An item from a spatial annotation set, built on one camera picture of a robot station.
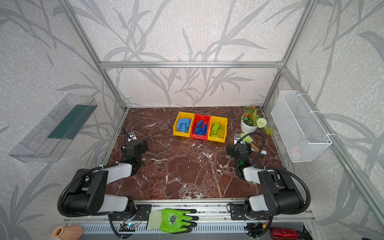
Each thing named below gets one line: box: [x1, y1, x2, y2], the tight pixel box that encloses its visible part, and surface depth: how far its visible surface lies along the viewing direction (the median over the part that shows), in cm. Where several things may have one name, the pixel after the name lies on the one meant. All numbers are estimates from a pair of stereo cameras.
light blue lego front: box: [176, 118, 192, 133], surface depth 106 cm
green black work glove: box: [146, 208, 199, 234], surface depth 72 cm
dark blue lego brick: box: [195, 119, 207, 136], surface depth 106 cm
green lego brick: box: [211, 121, 223, 138], surface depth 106 cm
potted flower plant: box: [240, 106, 273, 136], surface depth 98 cm
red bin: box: [190, 113, 211, 141], surface depth 106 cm
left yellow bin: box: [173, 111, 195, 138], surface depth 106 cm
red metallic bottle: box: [269, 227, 300, 240], surface depth 68 cm
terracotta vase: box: [51, 225, 84, 240], surface depth 61 cm
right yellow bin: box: [207, 115, 228, 143], surface depth 105 cm
